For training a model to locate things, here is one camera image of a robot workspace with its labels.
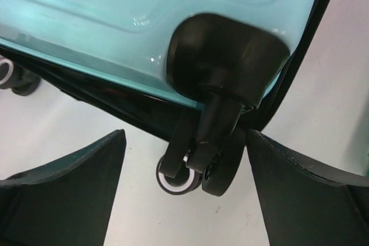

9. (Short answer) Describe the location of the pink and teal kids suitcase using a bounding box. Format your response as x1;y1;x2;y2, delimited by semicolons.
1;0;330;196

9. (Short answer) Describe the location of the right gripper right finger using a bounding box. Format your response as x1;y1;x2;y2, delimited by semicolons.
247;130;368;245

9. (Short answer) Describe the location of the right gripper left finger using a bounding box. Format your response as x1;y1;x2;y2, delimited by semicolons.
1;130;126;245

